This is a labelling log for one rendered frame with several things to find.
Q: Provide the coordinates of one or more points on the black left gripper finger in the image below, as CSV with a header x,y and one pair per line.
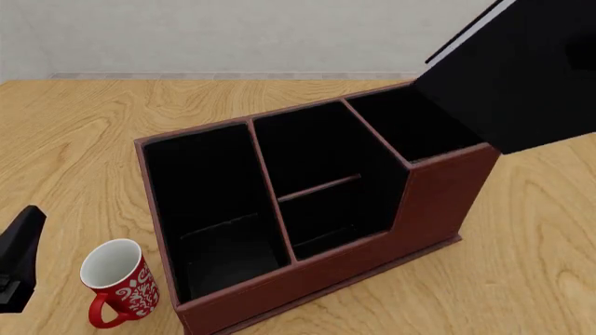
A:
x,y
23,244

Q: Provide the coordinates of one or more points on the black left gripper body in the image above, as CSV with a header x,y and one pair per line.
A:
x,y
14,296

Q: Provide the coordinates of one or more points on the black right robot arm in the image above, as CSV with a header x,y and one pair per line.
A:
x,y
512,76

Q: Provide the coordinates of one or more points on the red-brown desk caddy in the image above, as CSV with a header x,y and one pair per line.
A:
x,y
433,206

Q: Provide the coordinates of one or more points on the red mug with white pattern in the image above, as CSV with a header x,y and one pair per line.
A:
x,y
135,289

